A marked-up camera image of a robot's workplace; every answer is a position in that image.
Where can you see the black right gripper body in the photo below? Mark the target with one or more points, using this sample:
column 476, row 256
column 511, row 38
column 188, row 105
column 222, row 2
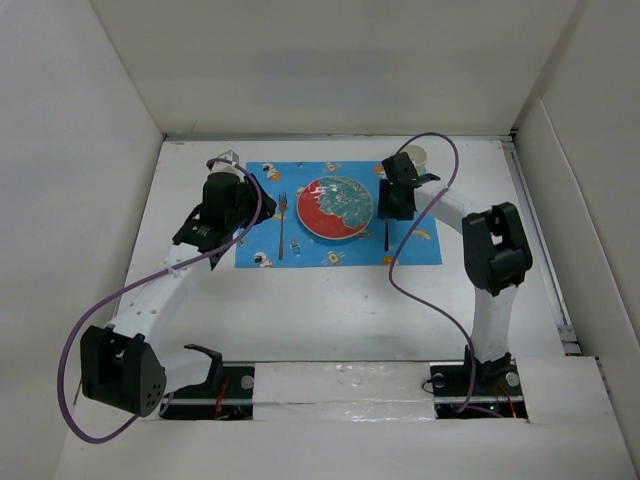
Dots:
column 387, row 203

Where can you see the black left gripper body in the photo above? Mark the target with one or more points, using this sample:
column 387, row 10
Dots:
column 247, row 198

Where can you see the copper fork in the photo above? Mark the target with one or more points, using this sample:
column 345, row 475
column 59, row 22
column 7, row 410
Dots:
column 283, row 206

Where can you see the blue space print cloth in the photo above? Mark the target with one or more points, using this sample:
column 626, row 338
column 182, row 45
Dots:
column 259, row 249

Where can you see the pale yellow mug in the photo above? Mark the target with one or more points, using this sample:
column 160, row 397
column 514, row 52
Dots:
column 418, row 156

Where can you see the copper spoon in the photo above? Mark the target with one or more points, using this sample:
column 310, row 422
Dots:
column 387, row 236

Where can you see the red and teal plate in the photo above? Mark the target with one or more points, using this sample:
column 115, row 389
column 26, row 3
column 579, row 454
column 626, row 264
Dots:
column 335, row 208

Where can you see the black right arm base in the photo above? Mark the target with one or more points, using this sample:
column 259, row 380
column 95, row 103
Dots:
column 495, row 393

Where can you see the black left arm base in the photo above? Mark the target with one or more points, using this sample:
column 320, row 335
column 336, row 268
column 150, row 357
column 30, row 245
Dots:
column 202, row 386

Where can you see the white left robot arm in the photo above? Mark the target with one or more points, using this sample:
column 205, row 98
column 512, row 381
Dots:
column 125, row 364

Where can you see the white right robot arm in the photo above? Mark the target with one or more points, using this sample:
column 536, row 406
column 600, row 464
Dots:
column 496, row 252

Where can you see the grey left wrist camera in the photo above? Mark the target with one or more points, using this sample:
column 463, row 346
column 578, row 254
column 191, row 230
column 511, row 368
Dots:
column 231, row 156

